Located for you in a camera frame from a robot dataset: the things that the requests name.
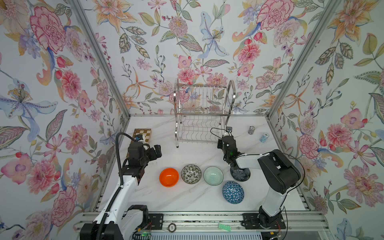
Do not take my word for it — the small blue can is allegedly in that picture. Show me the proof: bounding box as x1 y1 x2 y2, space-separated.
260 133 270 143

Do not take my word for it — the blue geometric patterned bowl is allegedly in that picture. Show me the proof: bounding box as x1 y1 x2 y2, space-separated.
222 181 245 205

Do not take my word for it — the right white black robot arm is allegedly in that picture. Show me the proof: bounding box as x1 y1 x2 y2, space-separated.
218 135 302 226

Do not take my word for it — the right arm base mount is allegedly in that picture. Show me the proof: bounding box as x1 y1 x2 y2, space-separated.
241 213 287 230

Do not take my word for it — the dark floral ceramic bowl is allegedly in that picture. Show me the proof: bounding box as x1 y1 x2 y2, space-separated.
230 168 251 182

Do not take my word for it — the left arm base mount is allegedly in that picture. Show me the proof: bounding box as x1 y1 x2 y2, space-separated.
121 205 164 231

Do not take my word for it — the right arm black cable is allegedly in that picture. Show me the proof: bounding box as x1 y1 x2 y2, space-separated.
209 127 306 193

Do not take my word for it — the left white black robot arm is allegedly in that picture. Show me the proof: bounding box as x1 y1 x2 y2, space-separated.
80 133 162 240

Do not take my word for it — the aluminium front rail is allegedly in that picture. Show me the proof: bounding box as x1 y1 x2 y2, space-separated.
73 211 331 233

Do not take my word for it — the chrome two-tier dish rack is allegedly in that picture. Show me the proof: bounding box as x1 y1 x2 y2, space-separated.
172 80 237 148

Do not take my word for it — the small grey can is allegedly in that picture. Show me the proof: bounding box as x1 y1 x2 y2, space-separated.
248 126 256 135

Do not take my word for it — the green connector block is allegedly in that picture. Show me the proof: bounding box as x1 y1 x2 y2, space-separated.
218 223 232 232

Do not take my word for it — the round black ring knob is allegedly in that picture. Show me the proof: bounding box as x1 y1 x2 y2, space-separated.
168 223 177 233

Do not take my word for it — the black white patterned bowl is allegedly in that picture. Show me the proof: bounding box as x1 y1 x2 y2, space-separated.
181 164 202 185

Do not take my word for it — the pale green ceramic bowl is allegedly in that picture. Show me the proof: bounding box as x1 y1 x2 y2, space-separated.
204 166 224 186

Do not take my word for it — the orange plastic bowl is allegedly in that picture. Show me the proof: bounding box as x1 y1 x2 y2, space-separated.
159 168 180 188

